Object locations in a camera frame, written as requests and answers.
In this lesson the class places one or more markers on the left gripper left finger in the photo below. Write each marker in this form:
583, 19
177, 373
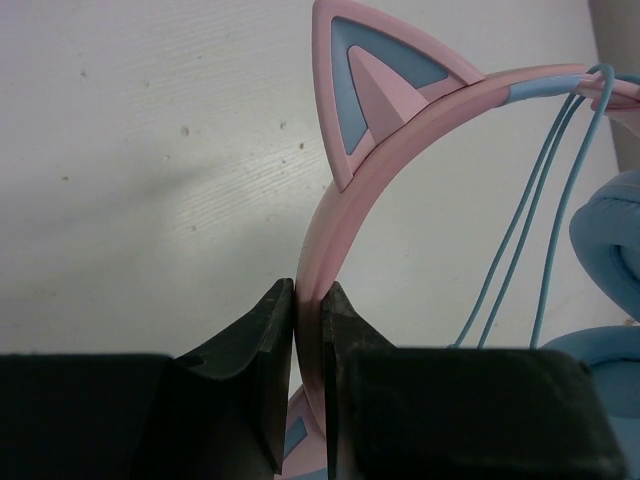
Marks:
216, 412

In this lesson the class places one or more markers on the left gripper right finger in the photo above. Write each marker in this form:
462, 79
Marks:
457, 413

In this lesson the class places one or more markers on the pink blue cat-ear headphones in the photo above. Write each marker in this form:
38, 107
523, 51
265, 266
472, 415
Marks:
385, 91

